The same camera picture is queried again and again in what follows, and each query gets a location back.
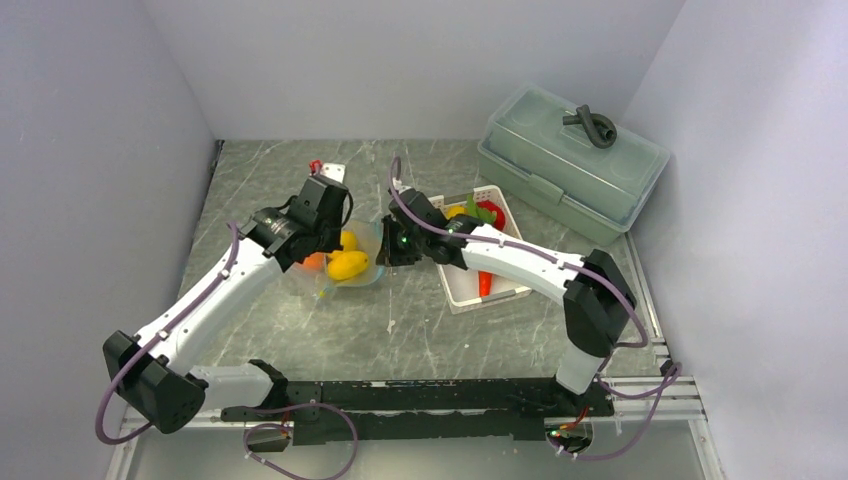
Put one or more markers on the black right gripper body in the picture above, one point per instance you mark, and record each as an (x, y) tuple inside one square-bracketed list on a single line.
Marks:
[(402, 247)]

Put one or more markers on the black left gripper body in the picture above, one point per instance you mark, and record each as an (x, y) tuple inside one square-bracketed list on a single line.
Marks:
[(330, 235)]

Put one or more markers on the yellow toy apple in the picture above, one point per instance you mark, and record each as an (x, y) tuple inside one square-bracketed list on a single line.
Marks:
[(348, 241)]

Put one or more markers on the clear zip top bag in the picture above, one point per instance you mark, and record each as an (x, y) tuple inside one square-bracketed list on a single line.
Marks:
[(319, 285)]

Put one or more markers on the orange toy tangerine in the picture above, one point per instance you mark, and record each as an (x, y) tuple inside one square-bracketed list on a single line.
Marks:
[(315, 261)]

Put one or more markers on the yellow toy mango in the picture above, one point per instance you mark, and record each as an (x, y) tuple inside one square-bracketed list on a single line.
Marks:
[(343, 266)]

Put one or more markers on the white perforated plastic basket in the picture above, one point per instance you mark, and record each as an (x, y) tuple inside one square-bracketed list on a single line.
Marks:
[(461, 286)]

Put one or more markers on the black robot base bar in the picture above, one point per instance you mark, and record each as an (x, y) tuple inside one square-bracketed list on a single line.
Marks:
[(520, 408)]

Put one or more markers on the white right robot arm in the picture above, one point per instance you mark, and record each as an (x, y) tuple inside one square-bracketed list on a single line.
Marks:
[(596, 300)]

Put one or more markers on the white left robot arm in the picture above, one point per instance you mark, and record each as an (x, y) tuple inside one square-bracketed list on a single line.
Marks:
[(156, 370)]

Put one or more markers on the orange toy carrot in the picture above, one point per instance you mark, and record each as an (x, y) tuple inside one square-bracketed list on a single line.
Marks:
[(485, 282)]

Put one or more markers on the red toy strawberry with leaves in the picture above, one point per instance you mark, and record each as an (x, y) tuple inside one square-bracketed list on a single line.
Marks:
[(486, 211)]

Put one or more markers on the green storage box clear lid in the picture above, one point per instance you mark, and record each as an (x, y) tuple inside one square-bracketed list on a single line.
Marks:
[(570, 163)]

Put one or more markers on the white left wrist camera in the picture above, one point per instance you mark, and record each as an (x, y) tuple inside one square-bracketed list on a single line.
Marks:
[(328, 171)]

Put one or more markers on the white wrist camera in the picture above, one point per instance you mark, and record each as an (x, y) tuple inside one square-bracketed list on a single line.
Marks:
[(328, 171), (397, 185)]

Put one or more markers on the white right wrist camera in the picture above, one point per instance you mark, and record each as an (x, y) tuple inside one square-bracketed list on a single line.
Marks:
[(397, 185)]

